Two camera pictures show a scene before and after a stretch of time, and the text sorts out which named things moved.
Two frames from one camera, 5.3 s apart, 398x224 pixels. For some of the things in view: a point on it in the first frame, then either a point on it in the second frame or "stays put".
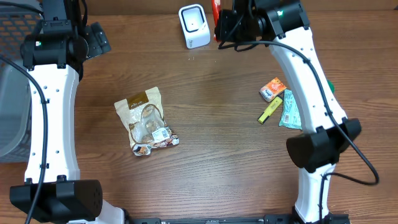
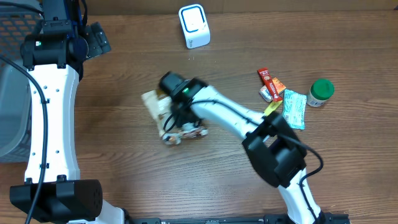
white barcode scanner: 194,25 stays put
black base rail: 331,218 stays put
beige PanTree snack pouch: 142,115 -> 160,105
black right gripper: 223,33 -> 183,117
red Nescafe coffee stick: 216,7 -> 270,84
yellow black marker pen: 270,110 stays put
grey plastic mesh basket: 15,114 stays put
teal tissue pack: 290,116 stays put
